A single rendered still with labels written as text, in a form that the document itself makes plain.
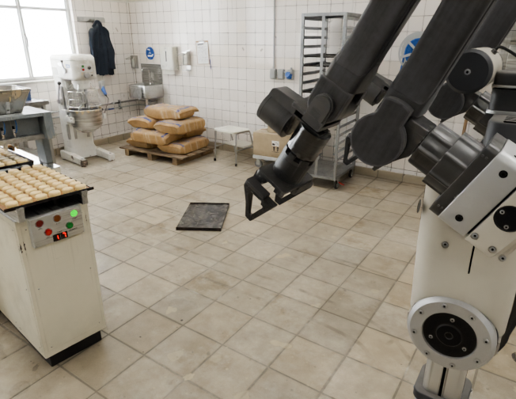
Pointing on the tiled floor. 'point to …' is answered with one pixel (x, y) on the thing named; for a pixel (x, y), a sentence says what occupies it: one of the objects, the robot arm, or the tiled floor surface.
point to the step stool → (233, 139)
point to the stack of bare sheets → (203, 217)
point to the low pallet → (168, 153)
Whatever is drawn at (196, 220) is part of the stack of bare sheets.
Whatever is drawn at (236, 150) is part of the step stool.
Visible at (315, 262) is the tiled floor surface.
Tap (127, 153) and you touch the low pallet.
